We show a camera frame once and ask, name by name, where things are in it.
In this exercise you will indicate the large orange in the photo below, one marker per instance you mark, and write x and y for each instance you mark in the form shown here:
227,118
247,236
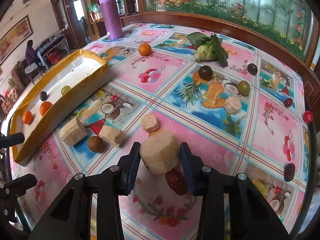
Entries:
44,107

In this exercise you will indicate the colourful patterned tablecloth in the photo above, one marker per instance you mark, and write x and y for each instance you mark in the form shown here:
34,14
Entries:
258,141

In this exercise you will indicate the yellow-taped white foam tray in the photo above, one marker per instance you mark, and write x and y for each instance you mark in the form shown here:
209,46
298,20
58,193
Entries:
85,71

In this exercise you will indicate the beige cylinder block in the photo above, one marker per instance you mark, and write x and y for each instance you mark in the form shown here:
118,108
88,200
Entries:
73,132

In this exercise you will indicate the framed wall painting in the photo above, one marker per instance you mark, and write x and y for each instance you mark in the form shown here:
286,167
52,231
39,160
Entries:
14,37

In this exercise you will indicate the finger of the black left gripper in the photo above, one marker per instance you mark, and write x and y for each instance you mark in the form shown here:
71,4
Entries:
19,186
11,140

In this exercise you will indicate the red cherry tomato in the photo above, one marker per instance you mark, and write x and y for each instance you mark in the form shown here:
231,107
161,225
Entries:
307,117

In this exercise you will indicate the small beige cube block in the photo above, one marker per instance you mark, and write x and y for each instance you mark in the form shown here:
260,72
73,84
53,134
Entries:
112,136

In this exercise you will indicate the dark wrinkled prune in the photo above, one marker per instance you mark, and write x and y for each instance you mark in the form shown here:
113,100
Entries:
289,172

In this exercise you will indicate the beige round block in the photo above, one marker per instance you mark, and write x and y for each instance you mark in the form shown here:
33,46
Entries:
149,123
232,105

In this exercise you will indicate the seated person in purple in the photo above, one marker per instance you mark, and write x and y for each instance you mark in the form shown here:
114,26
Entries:
31,56

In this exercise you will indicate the dark plum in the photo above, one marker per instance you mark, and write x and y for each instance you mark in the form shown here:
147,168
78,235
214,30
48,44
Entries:
43,96

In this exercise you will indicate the small far tangerine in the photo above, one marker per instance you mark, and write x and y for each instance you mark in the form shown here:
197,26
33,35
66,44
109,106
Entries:
145,49

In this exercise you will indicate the large beige hexagonal block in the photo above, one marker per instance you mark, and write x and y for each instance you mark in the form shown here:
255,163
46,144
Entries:
159,152

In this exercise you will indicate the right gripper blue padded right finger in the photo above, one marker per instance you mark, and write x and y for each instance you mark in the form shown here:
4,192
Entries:
192,168

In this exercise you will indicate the medium orange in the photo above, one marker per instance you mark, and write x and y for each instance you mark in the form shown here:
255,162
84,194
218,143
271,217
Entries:
27,117

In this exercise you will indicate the dark purple grape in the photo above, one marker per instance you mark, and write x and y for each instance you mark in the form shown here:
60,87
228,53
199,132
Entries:
252,69

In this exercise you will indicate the purple thermos bottle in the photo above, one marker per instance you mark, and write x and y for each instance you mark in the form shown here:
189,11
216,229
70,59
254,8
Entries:
111,19

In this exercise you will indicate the brown longan fruit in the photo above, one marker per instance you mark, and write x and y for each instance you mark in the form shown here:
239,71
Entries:
96,144

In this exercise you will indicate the green leafy vegetable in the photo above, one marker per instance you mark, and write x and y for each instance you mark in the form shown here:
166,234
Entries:
208,48

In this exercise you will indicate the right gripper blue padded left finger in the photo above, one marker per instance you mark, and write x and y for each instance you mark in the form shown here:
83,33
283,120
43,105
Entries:
129,165

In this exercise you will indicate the red date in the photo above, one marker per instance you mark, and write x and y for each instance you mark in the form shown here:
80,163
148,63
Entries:
176,182

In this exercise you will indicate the green grape fruit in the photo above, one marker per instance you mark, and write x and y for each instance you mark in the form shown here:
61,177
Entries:
65,89

